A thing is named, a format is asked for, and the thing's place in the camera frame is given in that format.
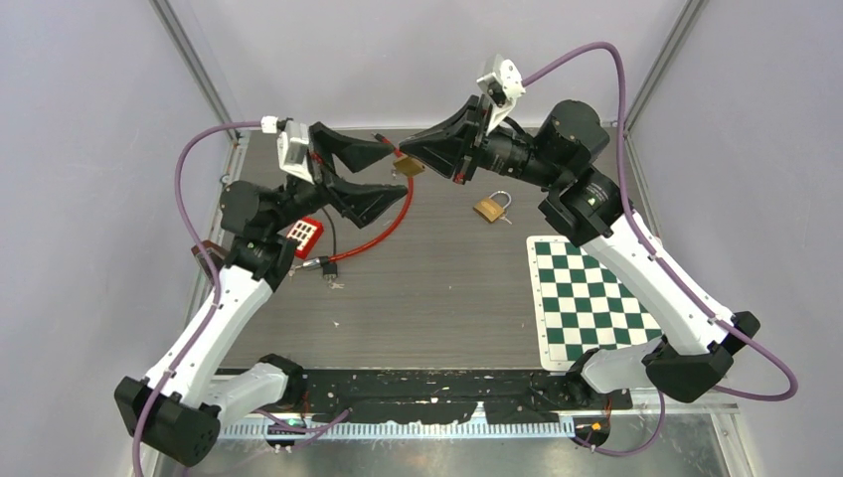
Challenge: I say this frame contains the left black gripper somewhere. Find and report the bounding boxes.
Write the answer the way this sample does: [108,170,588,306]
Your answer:
[268,124,408,234]

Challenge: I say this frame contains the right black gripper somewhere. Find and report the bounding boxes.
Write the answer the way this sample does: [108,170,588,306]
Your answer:
[399,94,565,191]

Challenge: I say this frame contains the small brass padlock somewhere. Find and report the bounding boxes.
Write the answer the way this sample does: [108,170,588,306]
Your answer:
[393,155,426,178]

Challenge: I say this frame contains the large brass padlock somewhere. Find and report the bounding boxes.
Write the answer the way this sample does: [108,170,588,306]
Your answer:
[473,191,512,224]

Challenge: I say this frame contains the black cable padlock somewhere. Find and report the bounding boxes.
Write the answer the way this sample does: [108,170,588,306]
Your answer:
[321,208,344,289]

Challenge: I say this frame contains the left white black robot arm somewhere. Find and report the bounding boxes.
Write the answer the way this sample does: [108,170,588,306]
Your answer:
[114,116,409,471]

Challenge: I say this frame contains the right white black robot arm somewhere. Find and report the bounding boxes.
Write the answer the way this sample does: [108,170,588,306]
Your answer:
[400,96,759,408]

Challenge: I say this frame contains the red combination lock box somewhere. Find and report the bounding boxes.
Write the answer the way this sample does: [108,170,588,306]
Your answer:
[285,217,325,259]

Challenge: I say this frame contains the brown wooden metronome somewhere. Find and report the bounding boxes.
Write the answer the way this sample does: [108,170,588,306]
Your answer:
[191,239,229,283]

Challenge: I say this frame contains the green white checkered mat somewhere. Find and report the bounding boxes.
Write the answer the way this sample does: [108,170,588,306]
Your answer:
[526,236,662,372]

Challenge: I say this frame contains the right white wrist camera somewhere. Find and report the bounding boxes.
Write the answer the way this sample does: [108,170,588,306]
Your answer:
[476,54,526,132]

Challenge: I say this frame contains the red cable lock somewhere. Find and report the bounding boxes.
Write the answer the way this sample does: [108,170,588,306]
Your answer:
[287,177,415,277]

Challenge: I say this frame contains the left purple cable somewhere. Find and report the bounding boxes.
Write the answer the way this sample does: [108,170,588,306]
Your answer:
[131,118,354,477]

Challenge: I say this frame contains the purple cable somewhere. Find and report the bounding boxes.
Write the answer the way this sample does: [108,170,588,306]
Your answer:
[131,118,354,477]
[523,42,799,458]

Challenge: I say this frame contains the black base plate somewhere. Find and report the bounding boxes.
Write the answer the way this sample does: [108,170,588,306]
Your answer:
[262,369,632,424]

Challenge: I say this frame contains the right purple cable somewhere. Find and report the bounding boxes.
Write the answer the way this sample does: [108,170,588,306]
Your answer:
[523,42,799,458]

